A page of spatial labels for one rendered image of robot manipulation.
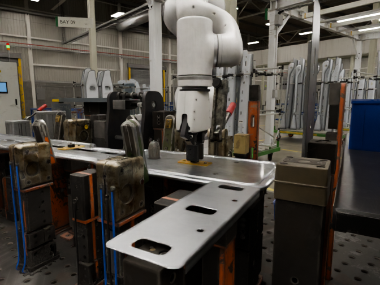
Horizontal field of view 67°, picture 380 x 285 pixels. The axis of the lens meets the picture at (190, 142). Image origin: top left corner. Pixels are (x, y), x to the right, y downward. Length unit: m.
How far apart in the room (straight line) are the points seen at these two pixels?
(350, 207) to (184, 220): 0.21
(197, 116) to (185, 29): 0.20
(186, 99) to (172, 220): 0.34
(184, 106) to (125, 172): 0.21
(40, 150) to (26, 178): 0.08
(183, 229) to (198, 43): 0.44
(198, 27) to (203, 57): 0.07
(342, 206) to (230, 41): 0.44
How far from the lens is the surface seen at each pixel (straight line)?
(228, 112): 0.90
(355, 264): 0.99
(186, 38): 0.68
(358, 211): 0.39
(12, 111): 7.82
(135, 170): 0.58
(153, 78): 4.97
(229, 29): 0.73
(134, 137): 0.58
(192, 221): 0.39
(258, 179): 0.59
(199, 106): 0.67
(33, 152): 0.85
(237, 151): 0.78
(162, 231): 0.36
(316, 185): 0.47
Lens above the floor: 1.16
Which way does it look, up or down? 9 degrees down
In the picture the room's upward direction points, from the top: straight up
